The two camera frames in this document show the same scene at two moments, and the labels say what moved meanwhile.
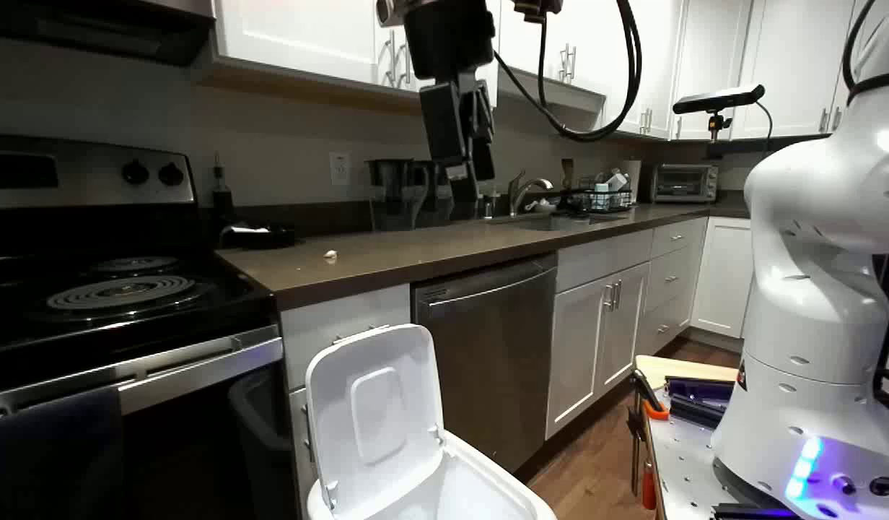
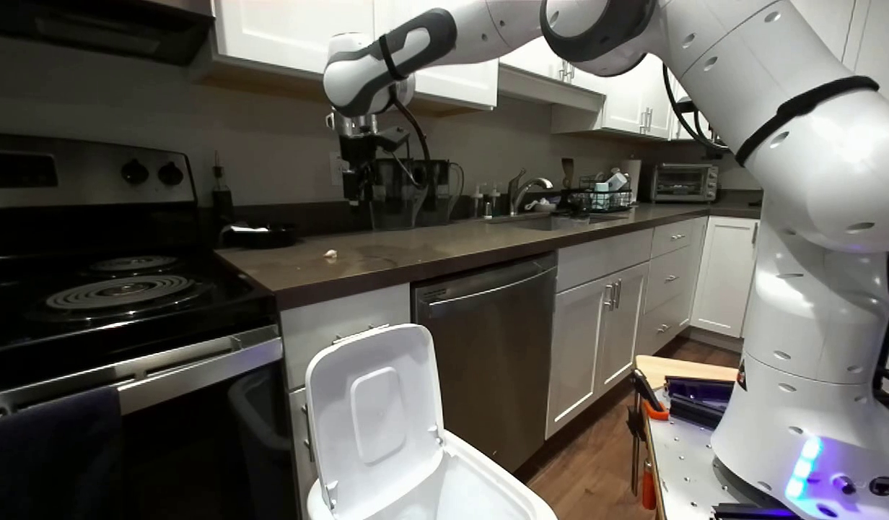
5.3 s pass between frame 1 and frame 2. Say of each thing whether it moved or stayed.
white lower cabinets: stayed
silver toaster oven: stayed
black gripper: moved
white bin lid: stayed
